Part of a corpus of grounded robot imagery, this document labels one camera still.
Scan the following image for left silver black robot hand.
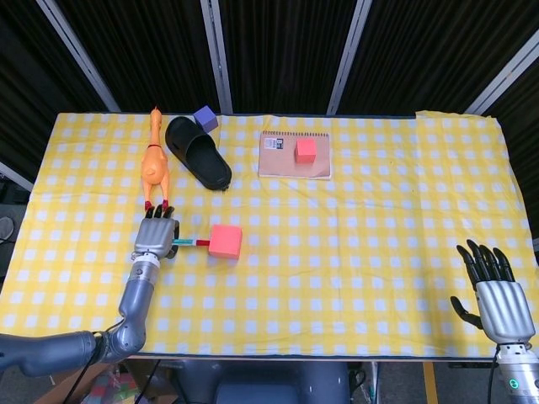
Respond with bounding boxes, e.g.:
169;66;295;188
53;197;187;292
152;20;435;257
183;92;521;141
131;203;181;264

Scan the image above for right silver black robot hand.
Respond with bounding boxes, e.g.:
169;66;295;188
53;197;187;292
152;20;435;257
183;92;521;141
450;238;538;347

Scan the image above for white marker red cap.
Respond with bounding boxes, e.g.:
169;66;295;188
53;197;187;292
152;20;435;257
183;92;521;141
171;237;211;248

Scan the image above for large red cube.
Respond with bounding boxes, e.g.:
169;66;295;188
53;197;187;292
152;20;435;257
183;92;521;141
207;224;244;261

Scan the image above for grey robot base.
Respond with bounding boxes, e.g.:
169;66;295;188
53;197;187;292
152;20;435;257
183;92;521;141
174;359;351;404

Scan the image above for orange rubber chicken toy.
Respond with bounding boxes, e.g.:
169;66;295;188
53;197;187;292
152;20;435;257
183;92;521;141
141;106;174;212

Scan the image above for yellow checkered tablecloth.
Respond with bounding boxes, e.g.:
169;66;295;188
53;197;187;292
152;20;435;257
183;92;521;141
0;109;539;361

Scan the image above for black rubber slipper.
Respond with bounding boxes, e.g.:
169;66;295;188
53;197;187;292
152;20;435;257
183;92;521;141
164;116;233;191

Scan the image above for purple cube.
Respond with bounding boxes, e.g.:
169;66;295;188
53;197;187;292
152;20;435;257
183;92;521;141
193;105;219;132

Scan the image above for brown spiral notebook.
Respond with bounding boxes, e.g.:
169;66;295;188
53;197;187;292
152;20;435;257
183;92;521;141
257;130;333;181

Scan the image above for small red cube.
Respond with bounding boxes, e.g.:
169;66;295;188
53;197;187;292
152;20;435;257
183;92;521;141
294;139;318;165

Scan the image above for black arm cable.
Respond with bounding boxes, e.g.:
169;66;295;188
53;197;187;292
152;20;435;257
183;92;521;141
62;331;111;404
487;344;502;404

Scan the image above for white aluminium frame rail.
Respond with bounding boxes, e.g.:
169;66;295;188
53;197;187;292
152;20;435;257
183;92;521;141
0;161;35;193

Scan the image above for white aluminium frame post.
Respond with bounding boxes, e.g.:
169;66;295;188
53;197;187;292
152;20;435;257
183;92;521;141
464;35;539;115
35;0;122;113
326;0;374;116
200;0;234;114

